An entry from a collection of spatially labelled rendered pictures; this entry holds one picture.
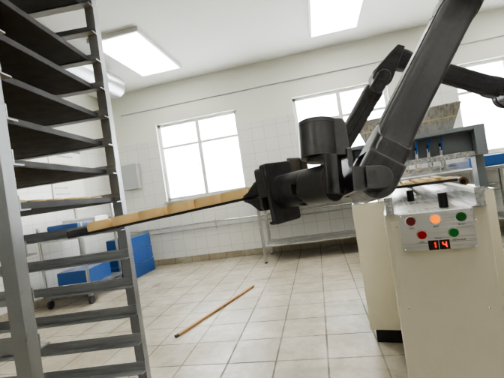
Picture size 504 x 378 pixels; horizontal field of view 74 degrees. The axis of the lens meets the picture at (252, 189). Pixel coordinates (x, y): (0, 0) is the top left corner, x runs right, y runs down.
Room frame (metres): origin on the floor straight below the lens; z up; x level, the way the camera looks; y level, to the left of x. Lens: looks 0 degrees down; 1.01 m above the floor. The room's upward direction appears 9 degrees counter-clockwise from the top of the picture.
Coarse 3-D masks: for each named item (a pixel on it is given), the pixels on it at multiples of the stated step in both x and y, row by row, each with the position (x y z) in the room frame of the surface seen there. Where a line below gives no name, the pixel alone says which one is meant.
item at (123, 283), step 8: (104, 280) 1.07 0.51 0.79; (112, 280) 1.07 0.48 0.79; (120, 280) 1.07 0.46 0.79; (128, 280) 1.06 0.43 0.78; (48, 288) 1.08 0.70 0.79; (56, 288) 1.08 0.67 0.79; (64, 288) 1.08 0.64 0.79; (72, 288) 1.08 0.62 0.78; (80, 288) 1.08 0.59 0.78; (88, 288) 1.07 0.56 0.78; (96, 288) 1.07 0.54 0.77; (104, 288) 1.07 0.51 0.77; (112, 288) 1.06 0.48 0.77; (120, 288) 1.04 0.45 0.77; (128, 288) 1.04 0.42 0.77; (40, 296) 1.09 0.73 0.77; (48, 296) 1.08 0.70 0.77; (56, 296) 1.06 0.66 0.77; (64, 296) 1.05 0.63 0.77
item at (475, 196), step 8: (432, 184) 2.26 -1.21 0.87; (440, 184) 1.89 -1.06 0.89; (448, 184) 1.62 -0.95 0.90; (456, 184) 1.50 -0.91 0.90; (448, 192) 1.66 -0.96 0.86; (456, 192) 1.47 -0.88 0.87; (464, 192) 1.30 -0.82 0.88; (472, 192) 1.17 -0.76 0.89; (480, 192) 1.14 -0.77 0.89; (464, 200) 1.33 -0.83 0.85; (472, 200) 1.19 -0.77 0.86; (480, 200) 1.14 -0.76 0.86
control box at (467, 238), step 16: (464, 208) 1.16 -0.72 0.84; (400, 224) 1.24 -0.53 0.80; (416, 224) 1.22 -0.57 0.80; (432, 224) 1.20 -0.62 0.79; (448, 224) 1.18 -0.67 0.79; (464, 224) 1.16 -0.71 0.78; (416, 240) 1.22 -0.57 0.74; (432, 240) 1.20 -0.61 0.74; (448, 240) 1.18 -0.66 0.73; (464, 240) 1.17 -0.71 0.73
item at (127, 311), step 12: (84, 312) 1.08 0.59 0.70; (96, 312) 1.07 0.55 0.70; (108, 312) 1.07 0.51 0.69; (120, 312) 1.07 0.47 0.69; (132, 312) 1.06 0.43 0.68; (0, 324) 1.10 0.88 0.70; (36, 324) 1.09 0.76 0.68; (48, 324) 1.08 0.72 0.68; (60, 324) 1.07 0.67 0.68; (72, 324) 1.05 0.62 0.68
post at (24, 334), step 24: (0, 96) 0.64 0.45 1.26; (0, 120) 0.63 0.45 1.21; (0, 144) 0.62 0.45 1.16; (0, 168) 0.62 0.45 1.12; (0, 192) 0.62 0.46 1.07; (0, 216) 0.62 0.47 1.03; (0, 240) 0.62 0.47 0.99; (24, 264) 0.64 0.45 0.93; (24, 288) 0.63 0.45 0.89; (24, 312) 0.62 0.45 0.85; (24, 336) 0.62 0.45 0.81; (24, 360) 0.62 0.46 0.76
